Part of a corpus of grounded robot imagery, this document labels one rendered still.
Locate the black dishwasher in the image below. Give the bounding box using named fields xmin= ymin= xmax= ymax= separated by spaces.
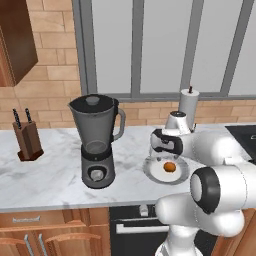
xmin=108 ymin=204 xmax=218 ymax=256

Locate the silver drawer handle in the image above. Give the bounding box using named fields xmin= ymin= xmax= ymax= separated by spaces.
xmin=12 ymin=215 xmax=42 ymax=224

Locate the white round plate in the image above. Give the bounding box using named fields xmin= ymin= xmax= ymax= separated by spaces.
xmin=142 ymin=154 xmax=191 ymax=186

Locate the black hob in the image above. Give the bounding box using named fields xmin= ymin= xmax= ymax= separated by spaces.
xmin=224 ymin=124 xmax=256 ymax=162

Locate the grey-framed window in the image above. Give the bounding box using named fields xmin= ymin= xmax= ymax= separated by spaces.
xmin=71 ymin=0 xmax=256 ymax=103

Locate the grey blender with jug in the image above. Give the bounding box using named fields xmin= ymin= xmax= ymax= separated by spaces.
xmin=67 ymin=94 xmax=127 ymax=190

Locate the black-handled knife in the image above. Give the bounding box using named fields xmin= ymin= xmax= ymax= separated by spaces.
xmin=12 ymin=108 xmax=22 ymax=130
xmin=24 ymin=107 xmax=34 ymax=124

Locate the brown wooden cupboard door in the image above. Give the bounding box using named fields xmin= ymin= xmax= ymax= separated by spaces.
xmin=0 ymin=232 xmax=38 ymax=256
xmin=42 ymin=229 xmax=111 ymax=256

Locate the brown wooden wall cupboard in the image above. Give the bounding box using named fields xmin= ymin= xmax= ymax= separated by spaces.
xmin=0 ymin=0 xmax=39 ymax=88

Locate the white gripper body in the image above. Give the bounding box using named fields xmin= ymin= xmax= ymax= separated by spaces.
xmin=149 ymin=128 xmax=185 ymax=157

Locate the brown wooden knife block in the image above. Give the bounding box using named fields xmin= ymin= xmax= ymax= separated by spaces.
xmin=12 ymin=120 xmax=45 ymax=163

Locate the orange tangerine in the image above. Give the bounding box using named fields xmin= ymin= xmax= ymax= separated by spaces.
xmin=163 ymin=161 xmax=177 ymax=174

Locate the brown wooden base cupboard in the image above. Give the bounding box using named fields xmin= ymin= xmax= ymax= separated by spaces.
xmin=210 ymin=207 xmax=256 ymax=256

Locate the white dishwasher handle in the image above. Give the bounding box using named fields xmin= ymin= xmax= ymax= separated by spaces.
xmin=115 ymin=222 xmax=171 ymax=235

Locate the silver cupboard door handle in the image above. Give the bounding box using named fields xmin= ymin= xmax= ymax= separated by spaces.
xmin=37 ymin=232 xmax=50 ymax=256
xmin=23 ymin=233 xmax=35 ymax=256

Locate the brown wooden drawer front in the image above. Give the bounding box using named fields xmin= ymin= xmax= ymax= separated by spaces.
xmin=0 ymin=207 xmax=111 ymax=232

